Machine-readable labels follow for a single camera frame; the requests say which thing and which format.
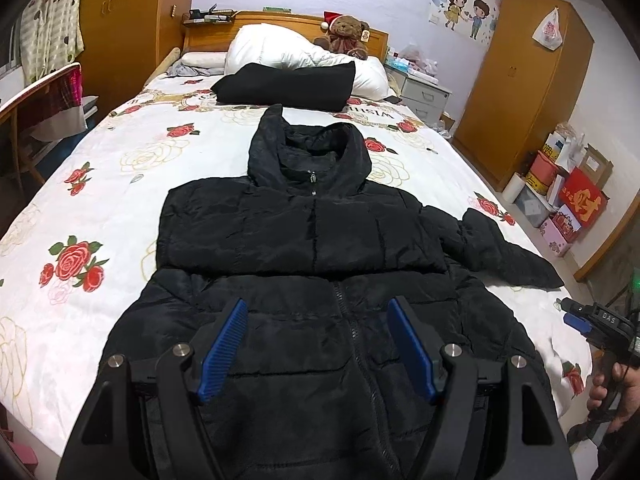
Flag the wooden headboard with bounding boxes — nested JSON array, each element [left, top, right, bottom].
[[182, 10, 390, 63]]

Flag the wooden chair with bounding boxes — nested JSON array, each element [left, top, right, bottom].
[[0, 62, 83, 187]]

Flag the pink patterned box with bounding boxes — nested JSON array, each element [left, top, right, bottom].
[[540, 205, 583, 257]]

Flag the person's right hand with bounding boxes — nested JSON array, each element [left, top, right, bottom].
[[587, 361, 640, 432]]

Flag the red bucket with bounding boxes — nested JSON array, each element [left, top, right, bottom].
[[525, 152, 568, 196]]

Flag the black hooded puffer jacket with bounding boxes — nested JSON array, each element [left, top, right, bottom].
[[102, 104, 565, 480]]

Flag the white pillow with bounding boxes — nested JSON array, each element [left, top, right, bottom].
[[223, 23, 390, 100], [180, 51, 227, 70]]

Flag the white paper bag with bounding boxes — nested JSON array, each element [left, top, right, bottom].
[[542, 130, 586, 171]]

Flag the red gift box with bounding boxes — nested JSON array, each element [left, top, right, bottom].
[[562, 167, 609, 229]]

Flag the cartoon couple wall sticker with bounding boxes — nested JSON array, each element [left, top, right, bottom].
[[427, 0, 506, 43]]

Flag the black folded cloth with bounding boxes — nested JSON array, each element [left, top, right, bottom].
[[211, 61, 357, 112]]

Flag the grey drawer nightstand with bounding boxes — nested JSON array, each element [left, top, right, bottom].
[[400, 72, 452, 127]]

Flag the patterned curtain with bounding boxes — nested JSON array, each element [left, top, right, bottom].
[[20, 0, 88, 83]]

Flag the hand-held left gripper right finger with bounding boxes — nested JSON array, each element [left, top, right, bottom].
[[387, 296, 576, 480]]

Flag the white paper roll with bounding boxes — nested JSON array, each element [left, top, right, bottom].
[[502, 172, 526, 204]]

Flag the cardboard box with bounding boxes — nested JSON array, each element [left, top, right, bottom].
[[577, 144, 614, 186]]

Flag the pink and white cloth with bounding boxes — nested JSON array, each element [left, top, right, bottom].
[[30, 67, 88, 142]]

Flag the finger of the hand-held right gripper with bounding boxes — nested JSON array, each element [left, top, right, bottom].
[[559, 298, 596, 315], [563, 313, 594, 337]]

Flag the wooden wardrobe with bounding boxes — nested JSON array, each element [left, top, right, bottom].
[[452, 0, 596, 192], [80, 0, 198, 117]]

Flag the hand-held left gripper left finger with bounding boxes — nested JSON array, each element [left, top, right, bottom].
[[57, 298, 249, 480]]

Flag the brown teddy bear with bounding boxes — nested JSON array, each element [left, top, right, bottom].
[[314, 11, 371, 59]]

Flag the floral rose bed sheet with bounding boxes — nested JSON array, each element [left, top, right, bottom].
[[0, 50, 596, 461]]

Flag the white plastic bag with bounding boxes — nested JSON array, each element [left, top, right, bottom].
[[531, 7, 565, 52]]

